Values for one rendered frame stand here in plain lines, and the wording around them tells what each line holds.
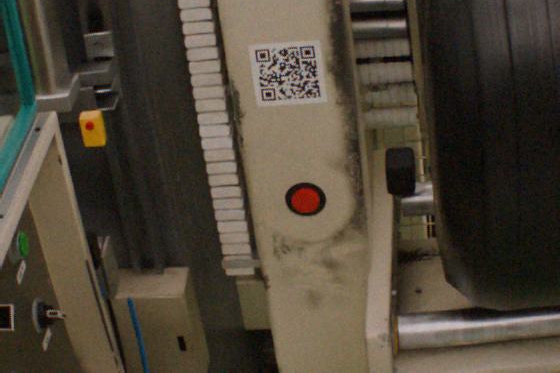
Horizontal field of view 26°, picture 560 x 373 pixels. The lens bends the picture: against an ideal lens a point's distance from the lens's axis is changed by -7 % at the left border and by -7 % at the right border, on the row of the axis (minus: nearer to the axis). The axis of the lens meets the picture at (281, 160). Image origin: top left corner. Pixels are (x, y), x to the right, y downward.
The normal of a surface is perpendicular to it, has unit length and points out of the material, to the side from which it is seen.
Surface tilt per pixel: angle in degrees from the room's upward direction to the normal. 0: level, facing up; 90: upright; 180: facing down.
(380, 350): 90
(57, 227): 90
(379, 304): 0
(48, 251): 90
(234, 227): 90
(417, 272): 0
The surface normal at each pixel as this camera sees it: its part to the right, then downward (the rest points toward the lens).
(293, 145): -0.07, 0.53
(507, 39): -0.13, 0.02
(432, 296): -0.12, -0.84
